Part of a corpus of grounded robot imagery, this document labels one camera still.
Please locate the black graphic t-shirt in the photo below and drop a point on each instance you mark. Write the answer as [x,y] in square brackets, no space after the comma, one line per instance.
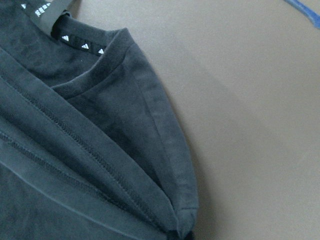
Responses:
[90,148]

